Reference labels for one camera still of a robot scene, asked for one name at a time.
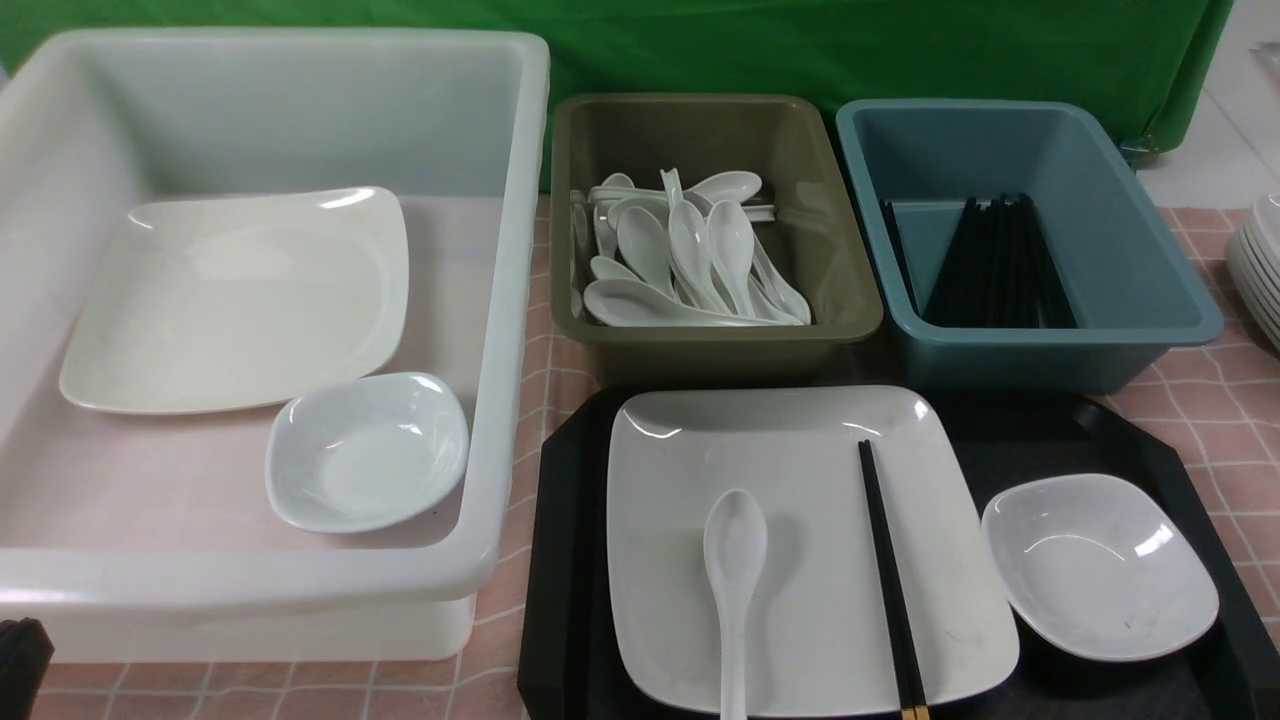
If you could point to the white ceramic soup spoon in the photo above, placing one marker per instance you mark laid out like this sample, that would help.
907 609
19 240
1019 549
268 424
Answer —
735 544

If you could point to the white square rice plate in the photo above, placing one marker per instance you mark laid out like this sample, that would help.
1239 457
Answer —
818 643

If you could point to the black chopstick pair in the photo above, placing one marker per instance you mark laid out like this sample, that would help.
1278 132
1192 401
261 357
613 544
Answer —
906 669

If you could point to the small white bowl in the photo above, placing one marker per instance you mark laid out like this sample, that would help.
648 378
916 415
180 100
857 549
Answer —
1096 568
366 455

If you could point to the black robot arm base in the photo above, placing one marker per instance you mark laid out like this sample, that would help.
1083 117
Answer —
26 653

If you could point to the white square plate in tub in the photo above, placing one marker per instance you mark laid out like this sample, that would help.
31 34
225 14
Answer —
212 305

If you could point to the pile of white spoons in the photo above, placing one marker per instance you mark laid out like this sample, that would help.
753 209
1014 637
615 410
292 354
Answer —
677 256

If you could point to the olive green plastic bin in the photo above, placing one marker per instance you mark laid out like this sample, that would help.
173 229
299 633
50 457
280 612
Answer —
815 242

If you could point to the small white bowl in tub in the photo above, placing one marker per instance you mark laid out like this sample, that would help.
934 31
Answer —
366 455

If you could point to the black plastic serving tray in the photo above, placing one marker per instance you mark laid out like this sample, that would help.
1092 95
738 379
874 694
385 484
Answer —
570 666

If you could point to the bundle of black chopsticks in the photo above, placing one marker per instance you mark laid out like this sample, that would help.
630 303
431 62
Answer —
997 270

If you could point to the blue plastic bin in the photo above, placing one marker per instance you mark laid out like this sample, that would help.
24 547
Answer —
1133 290

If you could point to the large white plastic tub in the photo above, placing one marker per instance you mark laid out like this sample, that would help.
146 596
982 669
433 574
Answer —
150 538

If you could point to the pink checkered tablecloth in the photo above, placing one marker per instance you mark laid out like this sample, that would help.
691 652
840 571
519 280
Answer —
1217 406

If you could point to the green backdrop cloth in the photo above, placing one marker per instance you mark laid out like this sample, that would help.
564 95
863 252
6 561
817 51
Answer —
431 97

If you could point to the stack of white plates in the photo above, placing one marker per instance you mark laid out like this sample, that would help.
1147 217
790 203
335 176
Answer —
1253 263

